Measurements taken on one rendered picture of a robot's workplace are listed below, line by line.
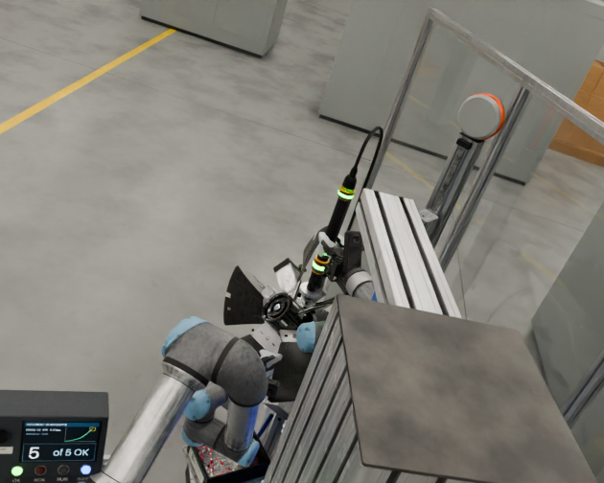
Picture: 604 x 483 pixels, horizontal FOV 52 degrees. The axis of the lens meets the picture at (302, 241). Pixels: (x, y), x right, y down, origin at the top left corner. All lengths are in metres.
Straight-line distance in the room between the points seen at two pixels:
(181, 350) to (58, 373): 2.01
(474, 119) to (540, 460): 1.71
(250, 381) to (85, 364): 2.10
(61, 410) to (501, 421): 1.12
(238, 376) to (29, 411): 0.49
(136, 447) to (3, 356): 2.13
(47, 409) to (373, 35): 6.05
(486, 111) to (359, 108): 5.13
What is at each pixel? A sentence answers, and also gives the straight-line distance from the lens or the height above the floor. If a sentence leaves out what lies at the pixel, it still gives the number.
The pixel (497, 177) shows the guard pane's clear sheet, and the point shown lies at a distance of 2.38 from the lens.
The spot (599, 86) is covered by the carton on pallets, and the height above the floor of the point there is 1.00.
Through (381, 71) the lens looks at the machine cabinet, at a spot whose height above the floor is 0.74.
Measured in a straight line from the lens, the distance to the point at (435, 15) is 3.00.
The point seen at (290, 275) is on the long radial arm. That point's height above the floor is 1.13.
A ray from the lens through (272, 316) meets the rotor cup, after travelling 2.04.
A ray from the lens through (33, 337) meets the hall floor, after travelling 3.59.
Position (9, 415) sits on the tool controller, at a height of 1.25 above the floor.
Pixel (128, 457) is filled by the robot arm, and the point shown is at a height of 1.32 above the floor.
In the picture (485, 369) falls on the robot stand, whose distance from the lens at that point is 0.76.
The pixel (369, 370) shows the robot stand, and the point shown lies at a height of 2.03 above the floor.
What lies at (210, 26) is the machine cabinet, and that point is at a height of 0.21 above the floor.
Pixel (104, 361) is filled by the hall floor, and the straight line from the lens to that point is 3.48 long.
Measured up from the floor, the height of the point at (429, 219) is 1.50.
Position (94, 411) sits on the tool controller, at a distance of 1.59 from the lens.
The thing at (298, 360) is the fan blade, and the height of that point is 1.19.
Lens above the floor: 2.45
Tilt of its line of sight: 30 degrees down
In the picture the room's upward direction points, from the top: 19 degrees clockwise
